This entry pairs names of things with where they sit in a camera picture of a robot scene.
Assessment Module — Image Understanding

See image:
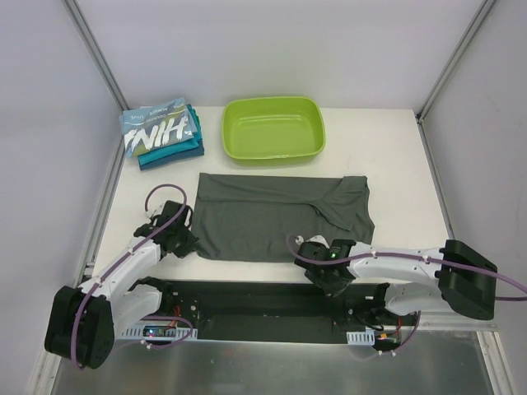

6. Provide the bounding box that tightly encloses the dark grey t-shirt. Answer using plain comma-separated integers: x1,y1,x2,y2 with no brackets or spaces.
168,173,375,283

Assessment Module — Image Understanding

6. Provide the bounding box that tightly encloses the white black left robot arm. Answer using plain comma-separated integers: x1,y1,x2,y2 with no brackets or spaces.
44,200,198,369

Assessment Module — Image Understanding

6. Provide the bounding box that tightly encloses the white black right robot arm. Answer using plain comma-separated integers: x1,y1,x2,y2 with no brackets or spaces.
287,235,497,325

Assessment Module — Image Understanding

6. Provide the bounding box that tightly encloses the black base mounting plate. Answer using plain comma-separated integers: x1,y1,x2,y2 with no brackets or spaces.
77,276,417,342

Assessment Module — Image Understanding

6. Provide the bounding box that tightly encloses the teal folded t-shirt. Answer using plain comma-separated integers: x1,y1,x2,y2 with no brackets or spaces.
138,104,205,171

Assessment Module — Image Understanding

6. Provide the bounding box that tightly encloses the light blue printed folded t-shirt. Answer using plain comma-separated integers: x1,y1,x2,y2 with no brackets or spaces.
119,98,197,158

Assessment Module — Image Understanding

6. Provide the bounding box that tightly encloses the lime green plastic tub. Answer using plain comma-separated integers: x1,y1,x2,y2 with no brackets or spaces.
221,96,326,163

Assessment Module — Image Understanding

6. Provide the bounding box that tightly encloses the right white slotted cable duct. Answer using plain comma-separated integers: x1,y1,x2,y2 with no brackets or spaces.
346,328,376,346

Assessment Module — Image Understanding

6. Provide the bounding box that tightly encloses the white slotted cable duct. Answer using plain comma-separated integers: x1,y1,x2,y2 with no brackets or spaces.
117,323,198,342
346,328,376,346

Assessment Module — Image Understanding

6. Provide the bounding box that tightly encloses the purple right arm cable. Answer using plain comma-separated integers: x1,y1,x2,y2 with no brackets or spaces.
286,234,527,304

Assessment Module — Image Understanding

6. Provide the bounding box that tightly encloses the left white slotted cable duct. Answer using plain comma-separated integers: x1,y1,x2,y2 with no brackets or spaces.
117,323,198,342

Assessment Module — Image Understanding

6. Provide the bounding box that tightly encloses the right aluminium frame post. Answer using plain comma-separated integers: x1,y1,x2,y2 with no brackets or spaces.
416,0,499,124

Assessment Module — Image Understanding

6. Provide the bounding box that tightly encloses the aluminium frame post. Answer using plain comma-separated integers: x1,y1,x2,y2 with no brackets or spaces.
416,0,499,124
62,0,129,110

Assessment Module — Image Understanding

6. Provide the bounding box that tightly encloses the left aluminium frame post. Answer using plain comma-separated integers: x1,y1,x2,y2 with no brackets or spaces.
62,0,129,110

